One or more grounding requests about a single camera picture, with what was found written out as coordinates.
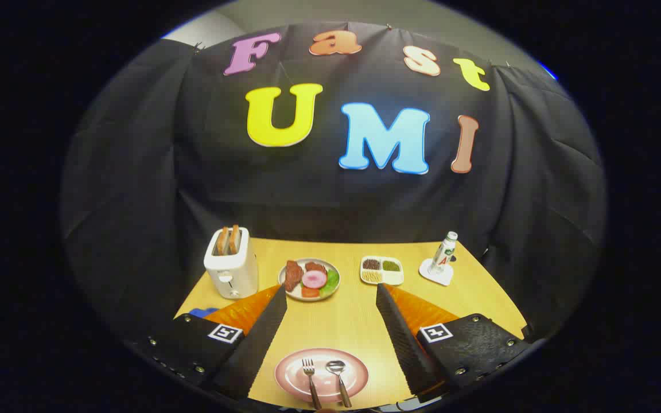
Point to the orange carrot slice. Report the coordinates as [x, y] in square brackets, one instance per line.
[309, 292]

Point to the small brown meat piece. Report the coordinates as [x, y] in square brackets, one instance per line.
[315, 267]

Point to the white divided bean tray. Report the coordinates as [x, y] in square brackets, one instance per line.
[382, 271]

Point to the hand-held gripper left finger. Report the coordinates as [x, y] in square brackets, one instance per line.
[261, 338]

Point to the grey food plate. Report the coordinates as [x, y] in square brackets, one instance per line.
[293, 294]

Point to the green lettuce leaf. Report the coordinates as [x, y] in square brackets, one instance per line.
[331, 281]

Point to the long brown meat piece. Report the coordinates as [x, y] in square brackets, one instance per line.
[292, 275]

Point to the white bottle green cap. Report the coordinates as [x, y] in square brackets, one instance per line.
[443, 252]

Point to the brown toast slice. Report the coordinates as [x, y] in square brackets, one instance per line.
[234, 239]
[223, 241]

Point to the blue towel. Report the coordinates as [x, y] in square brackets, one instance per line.
[201, 313]

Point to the pink plate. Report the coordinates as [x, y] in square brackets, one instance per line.
[290, 376]

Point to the white square coaster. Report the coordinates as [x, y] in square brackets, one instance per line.
[436, 277]

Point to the pink ham slice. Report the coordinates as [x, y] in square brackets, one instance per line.
[314, 279]

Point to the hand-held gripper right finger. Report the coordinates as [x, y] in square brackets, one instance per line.
[402, 338]

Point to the white toaster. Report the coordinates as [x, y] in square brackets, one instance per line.
[233, 269]

